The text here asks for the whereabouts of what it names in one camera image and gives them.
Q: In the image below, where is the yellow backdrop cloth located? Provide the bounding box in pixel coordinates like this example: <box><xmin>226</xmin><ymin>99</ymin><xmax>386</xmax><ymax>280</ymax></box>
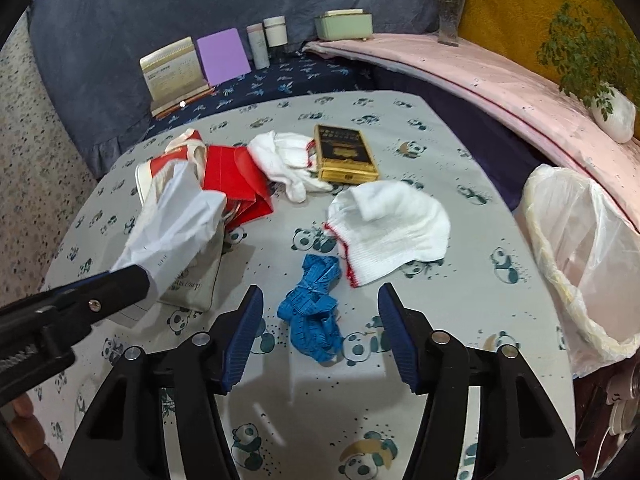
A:
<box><xmin>457</xmin><ymin>0</ymin><xmax>640</xmax><ymax>141</ymax></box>

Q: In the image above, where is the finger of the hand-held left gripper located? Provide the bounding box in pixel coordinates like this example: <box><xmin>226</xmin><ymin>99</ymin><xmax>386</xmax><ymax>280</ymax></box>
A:
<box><xmin>47</xmin><ymin>273</ymin><xmax>152</xmax><ymax>348</ymax></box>
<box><xmin>0</xmin><ymin>265</ymin><xmax>149</xmax><ymax>318</ymax></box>

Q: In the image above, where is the white cosmetic bottle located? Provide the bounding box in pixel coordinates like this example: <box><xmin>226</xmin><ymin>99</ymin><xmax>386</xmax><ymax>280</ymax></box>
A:
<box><xmin>246</xmin><ymin>23</ymin><xmax>271</xmax><ymax>69</ymax></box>

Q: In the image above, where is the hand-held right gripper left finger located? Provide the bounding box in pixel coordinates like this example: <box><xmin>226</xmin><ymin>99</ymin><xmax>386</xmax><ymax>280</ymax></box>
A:
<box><xmin>60</xmin><ymin>285</ymin><xmax>281</xmax><ymax>480</ymax></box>

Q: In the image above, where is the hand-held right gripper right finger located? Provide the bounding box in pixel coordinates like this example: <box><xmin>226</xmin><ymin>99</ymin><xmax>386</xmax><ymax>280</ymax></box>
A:
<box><xmin>377</xmin><ymin>282</ymin><xmax>581</xmax><ymax>480</ymax></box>

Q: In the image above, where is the white plastic trash bag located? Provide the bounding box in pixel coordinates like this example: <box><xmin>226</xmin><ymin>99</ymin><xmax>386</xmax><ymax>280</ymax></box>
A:
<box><xmin>520</xmin><ymin>162</ymin><xmax>640</xmax><ymax>378</ymax></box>

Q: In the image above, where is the person's left hand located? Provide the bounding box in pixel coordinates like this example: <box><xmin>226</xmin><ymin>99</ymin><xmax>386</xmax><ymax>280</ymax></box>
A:
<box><xmin>10</xmin><ymin>392</ymin><xmax>61</xmax><ymax>466</ymax></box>

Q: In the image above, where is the pink printed cloth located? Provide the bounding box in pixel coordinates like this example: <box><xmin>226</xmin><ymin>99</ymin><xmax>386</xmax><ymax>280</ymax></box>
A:
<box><xmin>302</xmin><ymin>32</ymin><xmax>640</xmax><ymax>231</ymax></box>

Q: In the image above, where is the dark purple cloth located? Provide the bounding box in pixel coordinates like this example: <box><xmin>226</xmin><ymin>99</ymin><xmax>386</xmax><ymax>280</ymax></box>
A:
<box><xmin>372</xmin><ymin>65</ymin><xmax>556</xmax><ymax>211</ymax></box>

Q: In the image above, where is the white power strip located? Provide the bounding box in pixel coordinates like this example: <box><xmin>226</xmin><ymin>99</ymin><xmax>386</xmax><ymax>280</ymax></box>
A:
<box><xmin>600</xmin><ymin>375</ymin><xmax>640</xmax><ymax>441</ymax></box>

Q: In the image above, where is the glass vase with pink flowers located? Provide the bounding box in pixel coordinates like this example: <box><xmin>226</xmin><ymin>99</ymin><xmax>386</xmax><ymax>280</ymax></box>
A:
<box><xmin>417</xmin><ymin>0</ymin><xmax>478</xmax><ymax>47</ymax></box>

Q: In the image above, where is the red and white paper cup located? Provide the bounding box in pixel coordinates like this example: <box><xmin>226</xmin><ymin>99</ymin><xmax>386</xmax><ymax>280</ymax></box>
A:
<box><xmin>202</xmin><ymin>145</ymin><xmax>275</xmax><ymax>226</ymax></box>

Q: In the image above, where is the blue backdrop cloth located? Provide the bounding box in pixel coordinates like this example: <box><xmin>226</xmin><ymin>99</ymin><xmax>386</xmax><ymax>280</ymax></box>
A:
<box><xmin>27</xmin><ymin>0</ymin><xmax>443</xmax><ymax>176</ymax></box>

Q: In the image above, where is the white jar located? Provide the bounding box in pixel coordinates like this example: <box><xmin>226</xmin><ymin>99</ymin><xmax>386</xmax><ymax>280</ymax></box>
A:
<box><xmin>263</xmin><ymin>16</ymin><xmax>289</xmax><ymax>63</ymax></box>

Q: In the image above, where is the navy printed cloth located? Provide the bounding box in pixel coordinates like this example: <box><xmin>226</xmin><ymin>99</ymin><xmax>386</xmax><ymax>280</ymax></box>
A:
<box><xmin>145</xmin><ymin>55</ymin><xmax>373</xmax><ymax>136</ymax></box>

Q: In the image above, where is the gold black box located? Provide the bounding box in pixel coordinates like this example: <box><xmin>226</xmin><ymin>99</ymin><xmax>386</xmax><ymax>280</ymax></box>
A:
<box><xmin>313</xmin><ymin>124</ymin><xmax>381</xmax><ymax>182</ymax></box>

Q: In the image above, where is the potted plant in white pot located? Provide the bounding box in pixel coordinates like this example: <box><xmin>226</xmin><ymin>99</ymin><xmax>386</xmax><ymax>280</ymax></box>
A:
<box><xmin>505</xmin><ymin>0</ymin><xmax>640</xmax><ymax>143</ymax></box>

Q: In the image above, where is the green tissue box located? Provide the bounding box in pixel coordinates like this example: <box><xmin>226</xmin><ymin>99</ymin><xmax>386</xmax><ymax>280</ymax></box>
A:
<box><xmin>314</xmin><ymin>8</ymin><xmax>375</xmax><ymax>42</ymax></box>

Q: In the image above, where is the desk calendar on wooden stand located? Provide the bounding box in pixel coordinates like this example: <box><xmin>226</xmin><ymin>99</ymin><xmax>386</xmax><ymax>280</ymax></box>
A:
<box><xmin>139</xmin><ymin>36</ymin><xmax>216</xmax><ymax>118</ymax></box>

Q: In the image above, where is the white paper bag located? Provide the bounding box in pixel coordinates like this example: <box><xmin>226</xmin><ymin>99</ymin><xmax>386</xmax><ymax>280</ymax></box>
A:
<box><xmin>110</xmin><ymin>160</ymin><xmax>228</xmax><ymax>303</ymax></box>

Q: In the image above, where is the purple card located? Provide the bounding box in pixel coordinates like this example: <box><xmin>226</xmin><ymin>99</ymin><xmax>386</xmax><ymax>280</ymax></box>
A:
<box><xmin>196</xmin><ymin>27</ymin><xmax>252</xmax><ymax>87</ymax></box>

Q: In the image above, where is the white knit glove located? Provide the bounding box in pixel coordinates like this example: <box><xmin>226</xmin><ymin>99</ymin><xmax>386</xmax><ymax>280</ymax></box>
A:
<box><xmin>247</xmin><ymin>130</ymin><xmax>333</xmax><ymax>204</ymax></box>

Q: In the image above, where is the white glove with red trim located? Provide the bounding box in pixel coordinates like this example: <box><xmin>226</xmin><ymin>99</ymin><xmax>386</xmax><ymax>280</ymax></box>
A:
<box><xmin>324</xmin><ymin>180</ymin><xmax>452</xmax><ymax>289</ymax></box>

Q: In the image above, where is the blue measuring tape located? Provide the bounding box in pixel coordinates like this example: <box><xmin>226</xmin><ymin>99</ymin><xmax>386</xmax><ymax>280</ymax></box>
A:
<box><xmin>276</xmin><ymin>254</ymin><xmax>343</xmax><ymax>365</ymax></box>

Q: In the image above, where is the beige cloth pouch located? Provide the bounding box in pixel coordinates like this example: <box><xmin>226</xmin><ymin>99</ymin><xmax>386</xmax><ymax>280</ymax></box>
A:
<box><xmin>157</xmin><ymin>220</ymin><xmax>226</xmax><ymax>311</ymax></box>

